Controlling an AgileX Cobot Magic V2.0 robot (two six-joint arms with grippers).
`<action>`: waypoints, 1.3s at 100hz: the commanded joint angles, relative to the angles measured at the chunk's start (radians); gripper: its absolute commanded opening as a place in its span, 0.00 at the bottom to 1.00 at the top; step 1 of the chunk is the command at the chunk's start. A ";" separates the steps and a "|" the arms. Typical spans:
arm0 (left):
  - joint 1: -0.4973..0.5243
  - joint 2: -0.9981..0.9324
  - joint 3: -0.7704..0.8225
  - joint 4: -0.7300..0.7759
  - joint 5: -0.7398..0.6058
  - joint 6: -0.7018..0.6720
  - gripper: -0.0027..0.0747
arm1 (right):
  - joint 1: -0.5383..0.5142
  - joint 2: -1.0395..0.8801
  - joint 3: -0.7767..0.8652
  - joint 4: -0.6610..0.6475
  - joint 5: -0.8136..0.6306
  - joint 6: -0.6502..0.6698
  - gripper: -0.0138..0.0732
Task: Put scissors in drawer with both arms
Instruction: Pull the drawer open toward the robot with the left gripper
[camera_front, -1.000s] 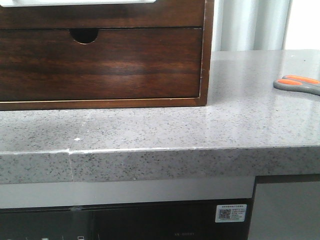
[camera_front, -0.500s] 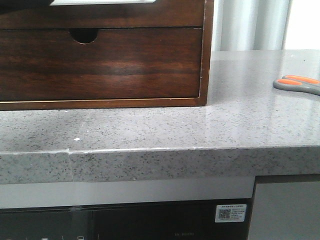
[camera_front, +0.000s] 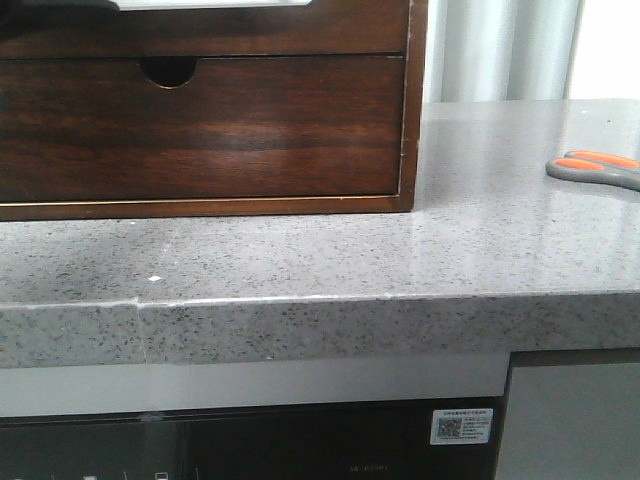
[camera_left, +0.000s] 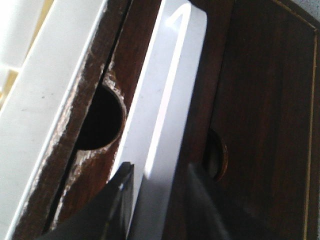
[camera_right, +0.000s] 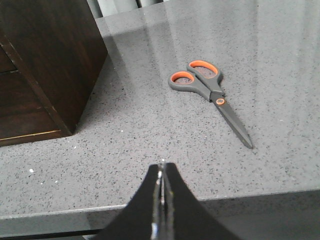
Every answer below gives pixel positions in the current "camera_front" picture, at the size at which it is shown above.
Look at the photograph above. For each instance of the wooden drawer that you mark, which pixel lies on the wooden drawer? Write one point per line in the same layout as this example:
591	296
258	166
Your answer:
91	130
320	27

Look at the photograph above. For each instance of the grey orange handled scissors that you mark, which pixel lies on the grey orange handled scissors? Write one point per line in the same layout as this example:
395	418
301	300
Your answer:
595	167

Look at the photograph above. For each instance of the dark wooden drawer cabinet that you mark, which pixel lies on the dark wooden drawer cabinet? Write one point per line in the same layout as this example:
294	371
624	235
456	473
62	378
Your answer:
174	71

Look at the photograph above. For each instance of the black built-in appliance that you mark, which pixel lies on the black built-in appliance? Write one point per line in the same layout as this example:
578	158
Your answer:
352	440

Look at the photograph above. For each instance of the white QR code sticker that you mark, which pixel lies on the white QR code sticker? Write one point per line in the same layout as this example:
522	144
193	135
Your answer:
461	426

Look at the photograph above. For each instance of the white curtain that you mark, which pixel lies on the white curtain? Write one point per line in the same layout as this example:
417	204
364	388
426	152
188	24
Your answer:
479	51

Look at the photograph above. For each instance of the white item on cabinet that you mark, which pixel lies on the white item on cabinet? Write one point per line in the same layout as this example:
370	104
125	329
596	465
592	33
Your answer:
149	5

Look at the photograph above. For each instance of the grey cabinet door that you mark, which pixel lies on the grey cabinet door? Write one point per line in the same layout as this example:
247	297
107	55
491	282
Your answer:
571	422

